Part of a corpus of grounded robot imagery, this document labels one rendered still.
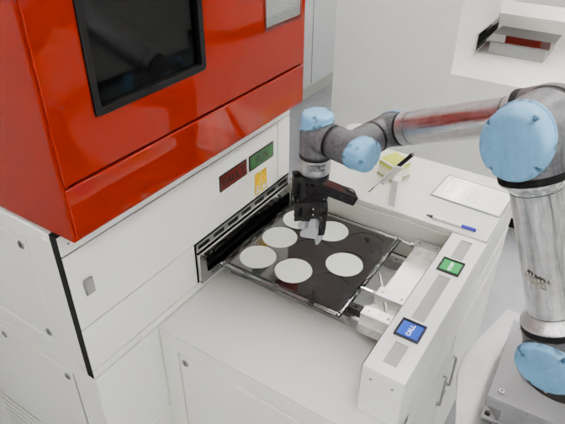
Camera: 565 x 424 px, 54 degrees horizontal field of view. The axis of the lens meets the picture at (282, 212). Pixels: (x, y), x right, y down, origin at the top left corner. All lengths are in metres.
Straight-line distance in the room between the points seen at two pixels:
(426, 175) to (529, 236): 0.85
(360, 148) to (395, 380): 0.47
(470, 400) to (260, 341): 0.50
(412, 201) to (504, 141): 0.77
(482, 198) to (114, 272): 1.06
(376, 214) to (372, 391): 0.61
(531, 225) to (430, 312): 0.40
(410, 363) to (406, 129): 0.49
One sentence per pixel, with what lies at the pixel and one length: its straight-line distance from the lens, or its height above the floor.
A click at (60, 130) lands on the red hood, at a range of 1.00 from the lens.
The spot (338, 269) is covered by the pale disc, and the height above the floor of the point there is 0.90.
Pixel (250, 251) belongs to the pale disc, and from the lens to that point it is 1.54.
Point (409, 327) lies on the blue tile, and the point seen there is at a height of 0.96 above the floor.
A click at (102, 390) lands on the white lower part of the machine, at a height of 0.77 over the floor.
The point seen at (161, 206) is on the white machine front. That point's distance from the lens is 1.31.
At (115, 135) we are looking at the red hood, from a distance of 1.08.
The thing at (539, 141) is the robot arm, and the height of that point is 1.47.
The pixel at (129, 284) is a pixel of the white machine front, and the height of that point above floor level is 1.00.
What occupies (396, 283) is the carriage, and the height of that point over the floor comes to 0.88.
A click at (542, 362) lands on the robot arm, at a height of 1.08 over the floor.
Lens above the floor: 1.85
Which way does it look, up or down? 34 degrees down
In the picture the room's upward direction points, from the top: straight up
